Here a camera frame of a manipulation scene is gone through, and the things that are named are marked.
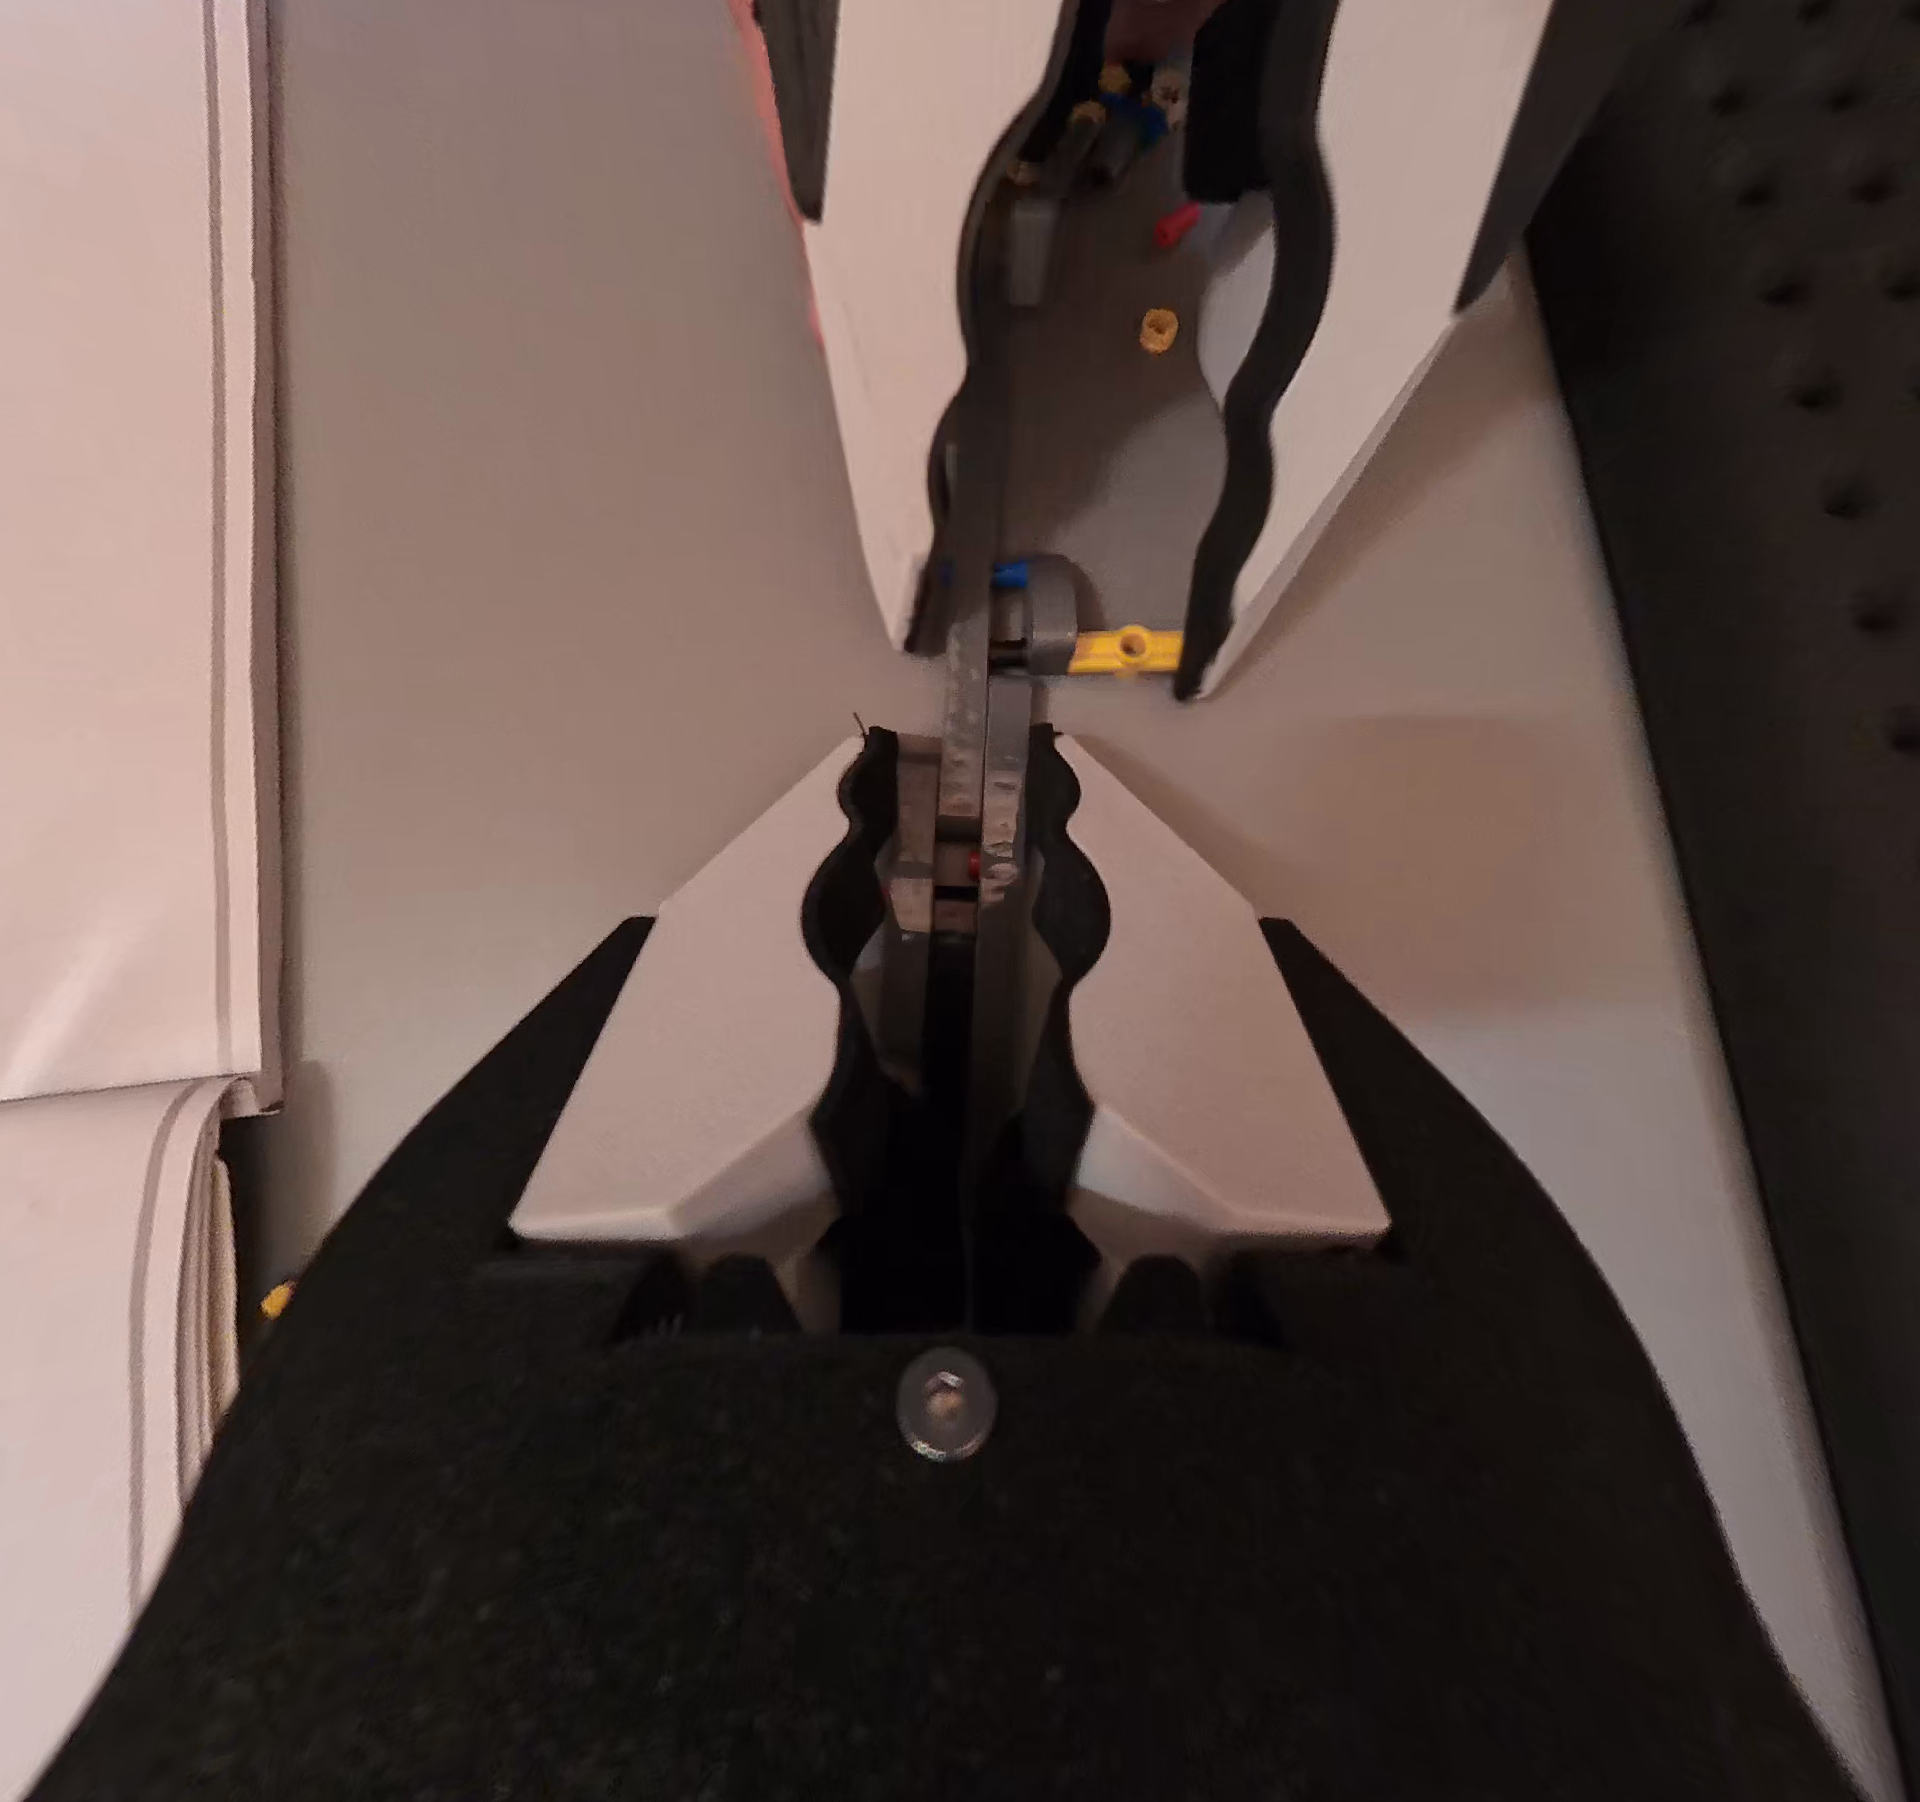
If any pile of small colourful lego pieces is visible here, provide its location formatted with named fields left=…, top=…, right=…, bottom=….
left=1050, top=53, right=1205, bottom=253

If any long grey lego beam assembly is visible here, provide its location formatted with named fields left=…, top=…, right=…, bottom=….
left=882, top=187, right=1061, bottom=1102

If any black perforated board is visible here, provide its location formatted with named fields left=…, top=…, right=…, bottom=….
left=1526, top=0, right=1920, bottom=1732

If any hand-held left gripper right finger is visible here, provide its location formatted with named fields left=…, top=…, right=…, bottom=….
left=1033, top=727, right=1390, bottom=1335

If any open instruction booklet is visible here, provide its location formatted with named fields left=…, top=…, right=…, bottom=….
left=0, top=0, right=292, bottom=1760

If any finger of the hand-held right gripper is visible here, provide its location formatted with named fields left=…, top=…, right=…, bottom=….
left=1176, top=0, right=1595, bottom=706
left=812, top=0, right=1086, bottom=652

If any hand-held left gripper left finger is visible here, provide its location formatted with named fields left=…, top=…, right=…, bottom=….
left=509, top=729, right=904, bottom=1335

